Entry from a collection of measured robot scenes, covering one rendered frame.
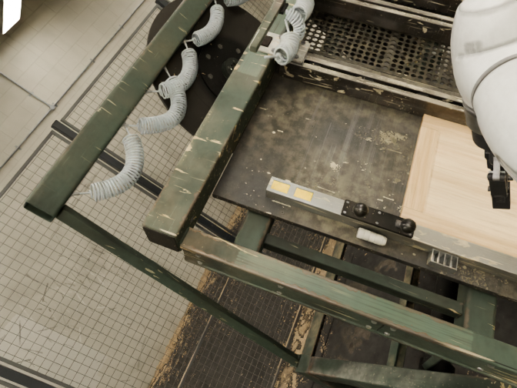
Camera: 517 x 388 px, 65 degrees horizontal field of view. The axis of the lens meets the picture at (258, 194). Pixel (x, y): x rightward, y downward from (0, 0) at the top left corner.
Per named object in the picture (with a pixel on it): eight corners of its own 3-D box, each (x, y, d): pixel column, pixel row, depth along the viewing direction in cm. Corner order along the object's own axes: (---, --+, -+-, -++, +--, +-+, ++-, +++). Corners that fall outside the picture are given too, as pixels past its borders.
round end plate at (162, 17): (270, 184, 181) (113, 66, 153) (263, 187, 186) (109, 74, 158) (320, 68, 220) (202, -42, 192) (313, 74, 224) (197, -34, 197)
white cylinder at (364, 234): (355, 239, 113) (382, 248, 112) (357, 234, 111) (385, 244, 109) (357, 229, 115) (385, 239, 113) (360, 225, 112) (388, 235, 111)
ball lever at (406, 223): (404, 233, 111) (415, 236, 98) (390, 229, 112) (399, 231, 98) (408, 220, 111) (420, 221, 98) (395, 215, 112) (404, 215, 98)
